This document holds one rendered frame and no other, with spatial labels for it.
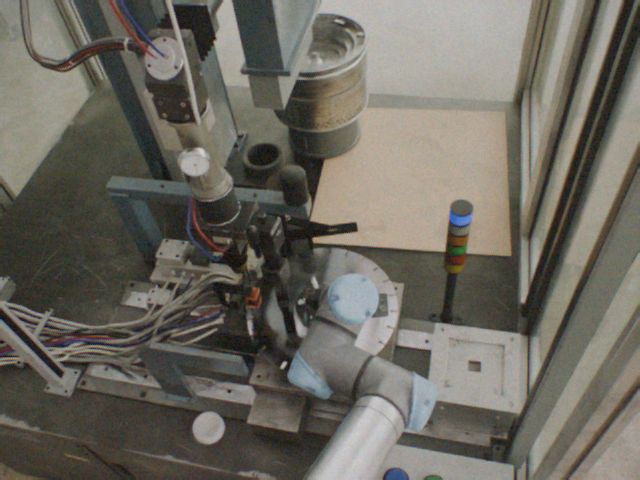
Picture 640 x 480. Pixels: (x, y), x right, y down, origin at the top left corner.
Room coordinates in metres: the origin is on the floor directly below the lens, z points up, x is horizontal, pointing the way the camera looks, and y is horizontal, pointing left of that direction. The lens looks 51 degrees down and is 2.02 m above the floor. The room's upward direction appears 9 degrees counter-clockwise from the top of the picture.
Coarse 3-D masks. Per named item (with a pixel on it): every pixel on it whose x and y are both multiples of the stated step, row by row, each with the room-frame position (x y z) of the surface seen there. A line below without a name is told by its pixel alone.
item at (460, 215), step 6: (456, 204) 0.74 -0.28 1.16; (462, 204) 0.74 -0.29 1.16; (468, 204) 0.74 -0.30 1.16; (450, 210) 0.73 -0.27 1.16; (456, 210) 0.73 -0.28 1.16; (462, 210) 0.73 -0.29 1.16; (468, 210) 0.72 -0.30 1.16; (450, 216) 0.73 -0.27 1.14; (456, 216) 0.72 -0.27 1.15; (462, 216) 0.71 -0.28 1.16; (468, 216) 0.71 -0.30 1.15; (456, 222) 0.72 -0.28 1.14; (462, 222) 0.71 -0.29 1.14; (468, 222) 0.71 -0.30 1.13
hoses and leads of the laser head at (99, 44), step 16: (128, 16) 0.69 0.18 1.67; (128, 32) 0.70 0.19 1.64; (176, 32) 0.70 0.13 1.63; (32, 48) 0.90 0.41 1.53; (80, 48) 0.84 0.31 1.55; (96, 48) 0.82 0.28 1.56; (112, 48) 0.81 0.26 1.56; (128, 48) 0.80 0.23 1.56; (144, 48) 0.72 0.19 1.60; (48, 64) 0.85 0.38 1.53; (64, 64) 0.84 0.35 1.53; (192, 96) 0.70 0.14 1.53; (192, 208) 0.73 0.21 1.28; (192, 240) 0.70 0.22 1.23; (208, 256) 0.69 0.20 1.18
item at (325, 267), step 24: (312, 264) 0.81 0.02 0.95; (336, 264) 0.80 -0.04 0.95; (360, 264) 0.79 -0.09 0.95; (264, 288) 0.77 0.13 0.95; (384, 288) 0.72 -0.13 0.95; (264, 312) 0.70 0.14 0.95; (288, 312) 0.69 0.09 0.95; (264, 336) 0.64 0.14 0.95; (288, 336) 0.63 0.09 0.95; (360, 336) 0.61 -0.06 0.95; (384, 336) 0.60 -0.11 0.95; (288, 360) 0.58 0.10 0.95
